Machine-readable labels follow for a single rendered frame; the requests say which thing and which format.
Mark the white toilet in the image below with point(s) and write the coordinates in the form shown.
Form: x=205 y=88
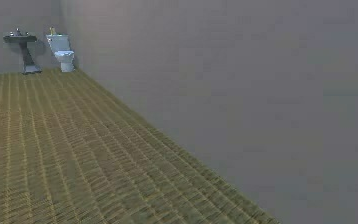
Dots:
x=64 y=53

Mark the yellow bottle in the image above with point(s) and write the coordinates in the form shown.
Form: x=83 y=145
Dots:
x=52 y=31

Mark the grey sink tap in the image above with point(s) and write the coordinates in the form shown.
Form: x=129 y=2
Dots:
x=18 y=32

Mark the black pedestal sink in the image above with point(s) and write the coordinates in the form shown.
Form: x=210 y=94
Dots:
x=24 y=50

